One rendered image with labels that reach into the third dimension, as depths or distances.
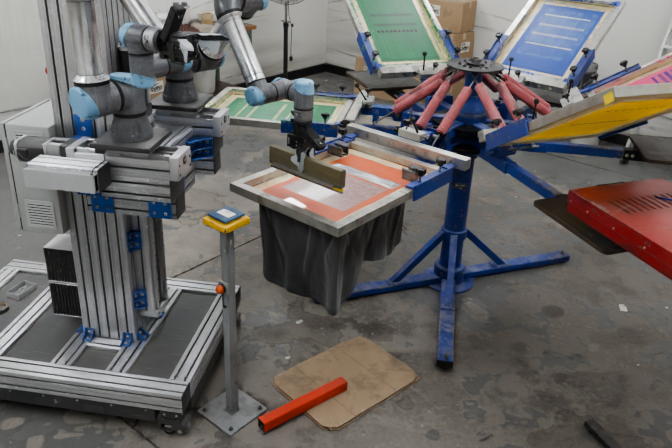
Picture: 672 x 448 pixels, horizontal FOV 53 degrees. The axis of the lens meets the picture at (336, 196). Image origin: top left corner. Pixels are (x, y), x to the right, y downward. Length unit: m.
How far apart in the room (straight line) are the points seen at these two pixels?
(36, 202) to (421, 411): 1.87
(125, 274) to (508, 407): 1.81
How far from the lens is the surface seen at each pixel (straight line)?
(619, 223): 2.52
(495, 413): 3.24
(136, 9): 2.33
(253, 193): 2.70
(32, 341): 3.36
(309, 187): 2.84
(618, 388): 3.58
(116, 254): 2.98
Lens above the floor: 2.11
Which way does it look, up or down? 25 degrees down
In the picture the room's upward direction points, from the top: 3 degrees clockwise
